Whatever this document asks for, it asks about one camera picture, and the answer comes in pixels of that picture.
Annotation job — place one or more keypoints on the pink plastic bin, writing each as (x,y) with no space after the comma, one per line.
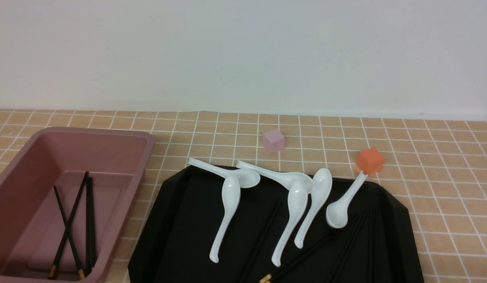
(31,225)

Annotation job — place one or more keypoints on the orange cube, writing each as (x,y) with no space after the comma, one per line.
(370,161)

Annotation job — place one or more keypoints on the black plastic tray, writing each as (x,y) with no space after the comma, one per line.
(176,241)

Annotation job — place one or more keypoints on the black chopstick gold tip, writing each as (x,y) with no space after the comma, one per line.
(68,228)
(335,239)
(66,232)

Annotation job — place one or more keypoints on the white ceramic soup spoon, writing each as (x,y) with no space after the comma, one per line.
(297,200)
(286,179)
(247,177)
(231,194)
(337,212)
(323,183)

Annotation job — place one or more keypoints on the pale pink cube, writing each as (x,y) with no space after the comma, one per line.
(273,141)

